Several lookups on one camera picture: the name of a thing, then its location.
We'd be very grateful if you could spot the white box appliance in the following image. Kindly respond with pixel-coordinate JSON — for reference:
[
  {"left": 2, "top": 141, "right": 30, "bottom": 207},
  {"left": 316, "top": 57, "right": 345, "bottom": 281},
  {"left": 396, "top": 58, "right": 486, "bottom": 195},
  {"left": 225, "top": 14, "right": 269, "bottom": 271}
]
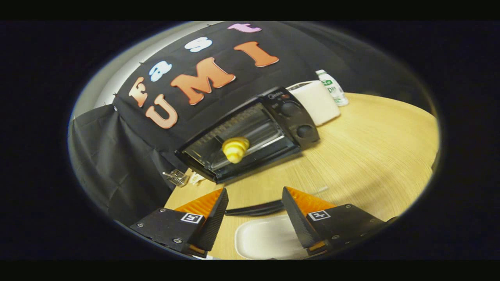
[{"left": 286, "top": 80, "right": 341, "bottom": 126}]

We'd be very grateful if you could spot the metal wire basket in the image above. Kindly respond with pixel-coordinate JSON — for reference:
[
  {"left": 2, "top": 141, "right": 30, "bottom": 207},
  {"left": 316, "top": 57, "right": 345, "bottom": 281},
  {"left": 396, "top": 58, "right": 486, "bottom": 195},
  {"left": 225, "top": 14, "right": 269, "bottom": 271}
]
[{"left": 162, "top": 169, "right": 190, "bottom": 188}]

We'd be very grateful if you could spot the yellow croissant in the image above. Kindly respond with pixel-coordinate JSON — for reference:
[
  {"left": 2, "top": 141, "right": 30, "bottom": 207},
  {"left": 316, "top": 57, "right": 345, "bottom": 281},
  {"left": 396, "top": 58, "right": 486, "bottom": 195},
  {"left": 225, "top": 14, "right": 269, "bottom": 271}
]
[{"left": 221, "top": 137, "right": 250, "bottom": 164}]

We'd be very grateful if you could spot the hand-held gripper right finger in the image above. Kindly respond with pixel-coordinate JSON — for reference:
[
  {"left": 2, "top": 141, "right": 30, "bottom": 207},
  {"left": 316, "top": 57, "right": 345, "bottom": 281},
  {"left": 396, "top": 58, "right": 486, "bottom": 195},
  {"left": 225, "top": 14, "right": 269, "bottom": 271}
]
[{"left": 282, "top": 187, "right": 397, "bottom": 256}]

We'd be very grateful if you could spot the white square plate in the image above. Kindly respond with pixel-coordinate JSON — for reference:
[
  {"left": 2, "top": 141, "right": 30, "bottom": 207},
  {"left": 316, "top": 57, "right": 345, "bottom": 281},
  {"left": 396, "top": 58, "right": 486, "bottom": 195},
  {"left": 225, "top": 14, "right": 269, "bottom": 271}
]
[{"left": 234, "top": 215, "right": 313, "bottom": 260}]

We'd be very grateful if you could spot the white plastic bottle green label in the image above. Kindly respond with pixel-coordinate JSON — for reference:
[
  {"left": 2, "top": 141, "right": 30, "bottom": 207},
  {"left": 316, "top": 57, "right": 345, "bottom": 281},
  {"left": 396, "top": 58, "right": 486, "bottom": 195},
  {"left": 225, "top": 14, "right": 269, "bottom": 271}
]
[{"left": 315, "top": 69, "right": 349, "bottom": 107}]

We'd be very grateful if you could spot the black toaster oven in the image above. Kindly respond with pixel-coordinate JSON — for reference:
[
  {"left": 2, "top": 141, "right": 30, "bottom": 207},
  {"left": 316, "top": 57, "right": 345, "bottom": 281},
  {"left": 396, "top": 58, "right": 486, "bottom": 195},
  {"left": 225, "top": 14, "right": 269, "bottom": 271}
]
[{"left": 175, "top": 87, "right": 329, "bottom": 216}]

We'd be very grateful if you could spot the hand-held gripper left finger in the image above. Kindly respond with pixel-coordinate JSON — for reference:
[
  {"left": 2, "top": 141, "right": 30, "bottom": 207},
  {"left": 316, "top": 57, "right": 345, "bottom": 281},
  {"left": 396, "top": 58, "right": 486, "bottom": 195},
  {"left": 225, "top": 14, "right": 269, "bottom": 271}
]
[{"left": 130, "top": 188, "right": 229, "bottom": 258}]

